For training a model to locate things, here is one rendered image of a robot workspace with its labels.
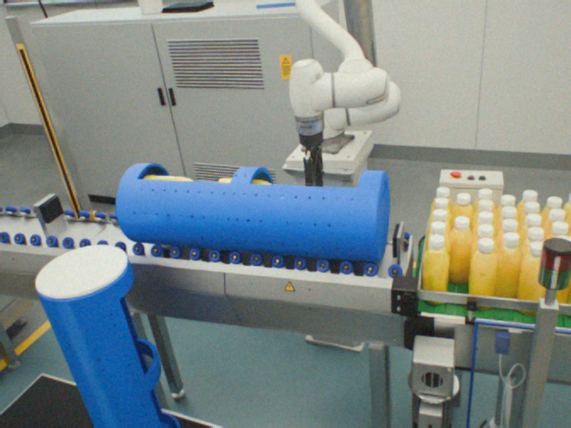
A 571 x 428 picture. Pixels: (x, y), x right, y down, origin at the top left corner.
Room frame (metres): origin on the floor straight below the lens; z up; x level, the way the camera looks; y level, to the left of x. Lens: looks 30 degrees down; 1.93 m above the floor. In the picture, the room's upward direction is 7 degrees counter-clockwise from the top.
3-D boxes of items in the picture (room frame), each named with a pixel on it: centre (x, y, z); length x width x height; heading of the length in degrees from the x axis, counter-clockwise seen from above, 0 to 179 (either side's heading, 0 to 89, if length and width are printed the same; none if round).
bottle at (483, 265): (1.19, -0.52, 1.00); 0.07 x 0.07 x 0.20
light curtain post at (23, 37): (2.24, 0.95, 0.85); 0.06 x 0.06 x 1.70; 69
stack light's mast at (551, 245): (0.93, -0.57, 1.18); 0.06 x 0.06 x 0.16
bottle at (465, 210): (1.46, -0.55, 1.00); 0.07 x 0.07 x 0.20
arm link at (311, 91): (1.55, -0.11, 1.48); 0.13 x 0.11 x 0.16; 83
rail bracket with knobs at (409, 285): (1.20, -0.30, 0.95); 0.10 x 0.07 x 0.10; 159
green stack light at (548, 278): (0.93, -0.57, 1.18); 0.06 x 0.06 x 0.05
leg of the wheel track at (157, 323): (1.84, 0.63, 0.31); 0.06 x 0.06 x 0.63; 69
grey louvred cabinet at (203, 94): (3.83, 0.61, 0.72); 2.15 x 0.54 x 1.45; 64
